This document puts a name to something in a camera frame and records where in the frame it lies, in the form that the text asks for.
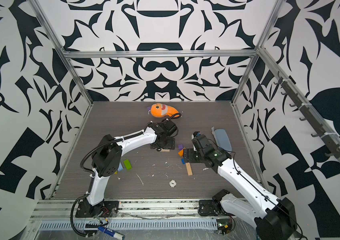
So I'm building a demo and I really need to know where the orange wood block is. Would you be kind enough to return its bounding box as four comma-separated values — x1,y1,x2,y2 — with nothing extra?
178,149,184,157

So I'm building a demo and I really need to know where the natural wood long block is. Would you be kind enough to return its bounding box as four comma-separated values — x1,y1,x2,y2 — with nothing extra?
185,163,193,176

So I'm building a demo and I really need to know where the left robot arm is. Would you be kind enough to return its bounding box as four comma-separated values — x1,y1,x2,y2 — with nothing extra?
80,119,178,207

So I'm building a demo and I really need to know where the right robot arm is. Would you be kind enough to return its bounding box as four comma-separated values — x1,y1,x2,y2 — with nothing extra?
188,132,298,240

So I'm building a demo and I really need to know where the green wood block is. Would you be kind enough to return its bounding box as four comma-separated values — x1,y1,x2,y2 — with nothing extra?
124,159,132,171

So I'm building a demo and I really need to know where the light blue wood block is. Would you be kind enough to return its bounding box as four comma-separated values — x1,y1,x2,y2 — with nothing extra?
118,163,124,172

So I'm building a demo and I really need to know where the orange plush fish toy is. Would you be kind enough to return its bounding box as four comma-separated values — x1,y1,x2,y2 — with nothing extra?
147,103,178,118

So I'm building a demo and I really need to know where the grey blue pouch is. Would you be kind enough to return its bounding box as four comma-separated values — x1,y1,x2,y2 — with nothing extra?
211,127,232,152

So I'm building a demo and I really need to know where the white gear shaped piece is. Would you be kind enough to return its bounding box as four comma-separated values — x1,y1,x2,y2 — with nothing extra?
169,180,177,188

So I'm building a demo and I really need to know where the small green circuit board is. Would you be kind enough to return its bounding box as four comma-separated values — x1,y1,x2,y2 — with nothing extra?
217,218,233,235

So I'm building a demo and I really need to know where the blue white marker pen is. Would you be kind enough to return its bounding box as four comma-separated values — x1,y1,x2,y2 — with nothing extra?
98,227,125,240

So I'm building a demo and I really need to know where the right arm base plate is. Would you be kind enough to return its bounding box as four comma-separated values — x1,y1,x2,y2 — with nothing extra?
198,200,225,217

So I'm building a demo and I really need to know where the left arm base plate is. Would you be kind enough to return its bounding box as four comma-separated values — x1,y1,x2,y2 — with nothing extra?
75,199,120,218

